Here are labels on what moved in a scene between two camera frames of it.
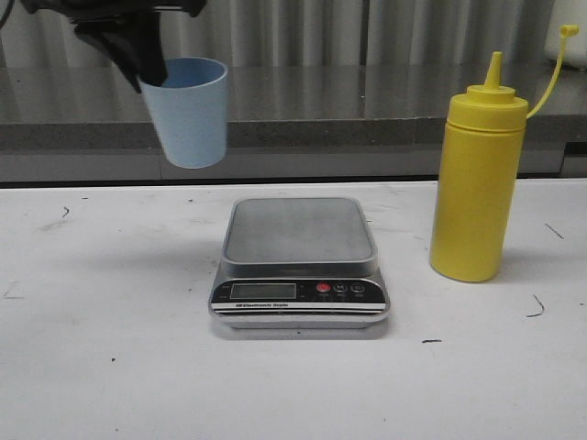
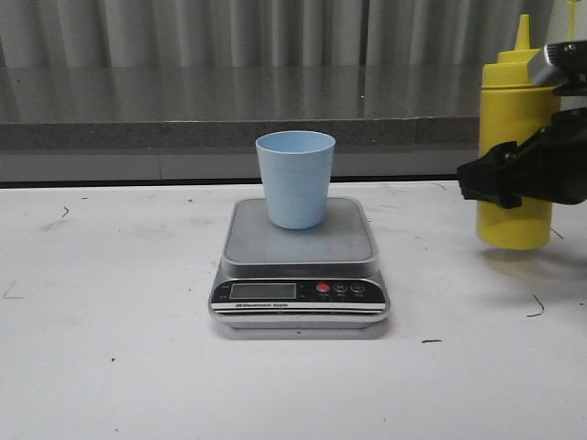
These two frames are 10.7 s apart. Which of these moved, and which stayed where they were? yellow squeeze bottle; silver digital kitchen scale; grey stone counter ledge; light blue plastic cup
Moved: yellow squeeze bottle; light blue plastic cup
Stayed: grey stone counter ledge; silver digital kitchen scale
